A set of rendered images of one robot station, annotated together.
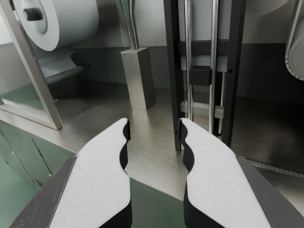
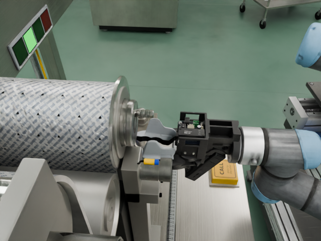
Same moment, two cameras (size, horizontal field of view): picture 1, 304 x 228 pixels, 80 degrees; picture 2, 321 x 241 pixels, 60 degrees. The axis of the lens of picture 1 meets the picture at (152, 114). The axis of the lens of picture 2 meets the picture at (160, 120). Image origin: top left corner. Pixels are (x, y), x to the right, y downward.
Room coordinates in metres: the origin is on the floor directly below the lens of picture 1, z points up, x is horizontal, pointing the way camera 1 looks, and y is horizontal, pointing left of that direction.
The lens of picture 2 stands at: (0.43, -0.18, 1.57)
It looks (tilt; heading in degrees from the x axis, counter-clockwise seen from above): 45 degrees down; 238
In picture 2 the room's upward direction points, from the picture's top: straight up
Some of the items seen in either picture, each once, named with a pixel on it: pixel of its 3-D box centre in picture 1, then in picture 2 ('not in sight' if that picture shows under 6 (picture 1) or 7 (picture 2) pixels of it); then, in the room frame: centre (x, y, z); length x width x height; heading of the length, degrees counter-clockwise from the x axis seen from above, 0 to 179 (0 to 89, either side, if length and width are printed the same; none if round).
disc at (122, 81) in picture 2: not in sight; (121, 122); (0.32, -0.48, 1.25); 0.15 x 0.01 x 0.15; 54
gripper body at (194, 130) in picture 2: not in sight; (205, 140); (0.16, -0.44, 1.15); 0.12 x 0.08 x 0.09; 144
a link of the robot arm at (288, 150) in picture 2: not in sight; (286, 149); (0.03, -0.35, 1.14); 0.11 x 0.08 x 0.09; 144
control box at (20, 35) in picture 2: not in sight; (33, 34); (0.35, -0.99, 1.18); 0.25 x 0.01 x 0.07; 54
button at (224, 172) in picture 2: not in sight; (223, 171); (0.04, -0.48, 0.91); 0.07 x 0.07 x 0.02; 54
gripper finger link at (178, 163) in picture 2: not in sight; (174, 157); (0.23, -0.45, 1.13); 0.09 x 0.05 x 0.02; 153
